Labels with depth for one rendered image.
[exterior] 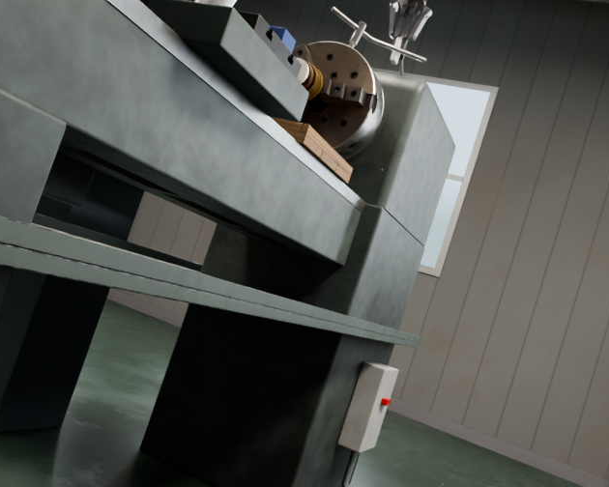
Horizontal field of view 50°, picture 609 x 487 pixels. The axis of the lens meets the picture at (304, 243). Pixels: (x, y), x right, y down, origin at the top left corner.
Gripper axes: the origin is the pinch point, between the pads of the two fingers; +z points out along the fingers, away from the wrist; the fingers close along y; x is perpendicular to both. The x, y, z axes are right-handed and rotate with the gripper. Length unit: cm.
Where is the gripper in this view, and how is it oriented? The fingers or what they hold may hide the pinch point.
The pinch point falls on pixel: (396, 50)
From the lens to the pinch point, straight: 193.5
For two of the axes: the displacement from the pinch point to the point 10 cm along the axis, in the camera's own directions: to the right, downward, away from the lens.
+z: -3.0, 9.5, -0.8
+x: 3.6, 1.9, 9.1
